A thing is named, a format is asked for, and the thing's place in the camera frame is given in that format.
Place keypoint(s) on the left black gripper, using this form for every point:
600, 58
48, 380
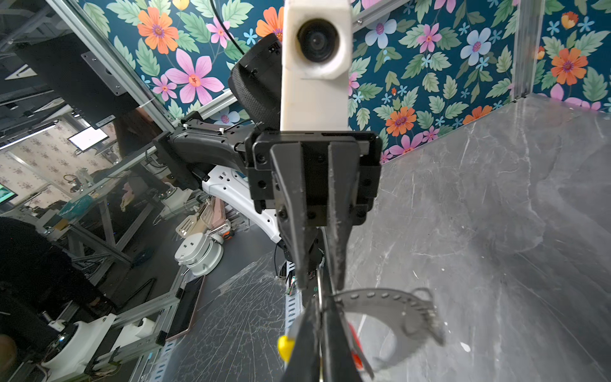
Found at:
312, 179

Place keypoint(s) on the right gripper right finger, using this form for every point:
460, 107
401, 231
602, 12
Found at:
337, 359

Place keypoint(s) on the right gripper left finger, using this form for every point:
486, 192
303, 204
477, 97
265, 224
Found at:
304, 362

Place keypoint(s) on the yellow capped key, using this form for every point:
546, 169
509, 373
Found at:
285, 347

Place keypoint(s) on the silver keyring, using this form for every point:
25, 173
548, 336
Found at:
412, 317

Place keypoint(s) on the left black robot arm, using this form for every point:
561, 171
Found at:
196, 150

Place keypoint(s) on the white round device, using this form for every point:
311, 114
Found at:
200, 253

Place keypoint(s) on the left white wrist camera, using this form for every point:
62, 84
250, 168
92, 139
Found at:
317, 52

